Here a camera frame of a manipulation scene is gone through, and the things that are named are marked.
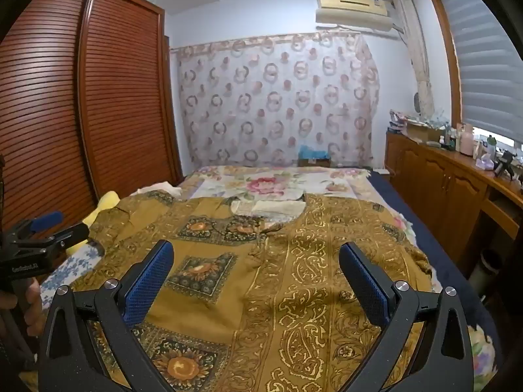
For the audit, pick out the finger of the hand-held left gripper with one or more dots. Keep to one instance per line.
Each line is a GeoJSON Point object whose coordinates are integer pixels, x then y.
{"type": "Point", "coordinates": [61, 237]}
{"type": "Point", "coordinates": [45, 220]}

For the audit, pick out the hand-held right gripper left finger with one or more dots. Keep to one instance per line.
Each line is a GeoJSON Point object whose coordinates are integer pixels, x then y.
{"type": "Point", "coordinates": [149, 281]}

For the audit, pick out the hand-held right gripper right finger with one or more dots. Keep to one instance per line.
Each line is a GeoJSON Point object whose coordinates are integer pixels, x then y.
{"type": "Point", "coordinates": [367, 290]}

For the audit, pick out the mustard patterned shirt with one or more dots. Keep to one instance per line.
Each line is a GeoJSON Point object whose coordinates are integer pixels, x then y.
{"type": "Point", "coordinates": [261, 294]}

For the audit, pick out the person's left hand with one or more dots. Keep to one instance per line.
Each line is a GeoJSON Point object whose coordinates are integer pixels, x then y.
{"type": "Point", "coordinates": [33, 306]}

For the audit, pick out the blue floral bed sheet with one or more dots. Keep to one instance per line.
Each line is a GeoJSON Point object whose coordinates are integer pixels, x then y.
{"type": "Point", "coordinates": [77, 263]}

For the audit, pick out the yellow plush toy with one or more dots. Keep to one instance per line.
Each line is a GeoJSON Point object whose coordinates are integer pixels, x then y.
{"type": "Point", "coordinates": [107, 203]}

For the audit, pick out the navy mattress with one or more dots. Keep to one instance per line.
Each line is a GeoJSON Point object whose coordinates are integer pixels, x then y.
{"type": "Point", "coordinates": [441, 253]}

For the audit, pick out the grey trash bin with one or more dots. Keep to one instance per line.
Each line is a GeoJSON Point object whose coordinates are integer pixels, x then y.
{"type": "Point", "coordinates": [486, 269]}

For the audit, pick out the wooden louvered wardrobe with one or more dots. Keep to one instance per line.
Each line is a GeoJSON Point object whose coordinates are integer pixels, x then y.
{"type": "Point", "coordinates": [118, 110]}

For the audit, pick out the wooden cabinet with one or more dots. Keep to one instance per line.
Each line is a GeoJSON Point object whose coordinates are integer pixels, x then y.
{"type": "Point", "coordinates": [441, 175]}

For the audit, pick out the floral pillow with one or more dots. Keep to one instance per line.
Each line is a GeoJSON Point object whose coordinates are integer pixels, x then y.
{"type": "Point", "coordinates": [265, 183]}

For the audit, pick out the blue plastic bag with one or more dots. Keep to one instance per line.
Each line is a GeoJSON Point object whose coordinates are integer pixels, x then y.
{"type": "Point", "coordinates": [312, 152]}

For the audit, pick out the stack of magazines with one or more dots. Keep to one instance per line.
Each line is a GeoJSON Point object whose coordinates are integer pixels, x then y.
{"type": "Point", "coordinates": [397, 121]}

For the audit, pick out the purple tissue pack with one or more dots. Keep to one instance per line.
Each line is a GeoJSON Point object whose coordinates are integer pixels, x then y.
{"type": "Point", "coordinates": [486, 162]}

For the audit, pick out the pink bottle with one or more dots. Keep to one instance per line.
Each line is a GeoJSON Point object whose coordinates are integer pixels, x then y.
{"type": "Point", "coordinates": [465, 141]}

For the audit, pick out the black mini tripod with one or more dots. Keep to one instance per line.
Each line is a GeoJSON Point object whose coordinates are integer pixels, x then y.
{"type": "Point", "coordinates": [504, 161]}

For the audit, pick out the small desk fan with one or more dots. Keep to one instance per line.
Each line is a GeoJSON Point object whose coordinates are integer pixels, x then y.
{"type": "Point", "coordinates": [417, 104]}

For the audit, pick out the tied lace curtain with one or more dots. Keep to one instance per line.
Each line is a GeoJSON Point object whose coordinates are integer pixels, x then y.
{"type": "Point", "coordinates": [416, 49]}

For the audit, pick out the grey window blind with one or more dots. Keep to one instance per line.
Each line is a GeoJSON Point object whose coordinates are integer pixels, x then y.
{"type": "Point", "coordinates": [482, 61]}

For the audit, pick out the wooden window frame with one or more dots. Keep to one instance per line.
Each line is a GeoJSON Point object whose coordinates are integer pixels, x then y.
{"type": "Point", "coordinates": [445, 57]}

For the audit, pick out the wall air conditioner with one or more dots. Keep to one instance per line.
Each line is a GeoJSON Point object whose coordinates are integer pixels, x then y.
{"type": "Point", "coordinates": [351, 10]}

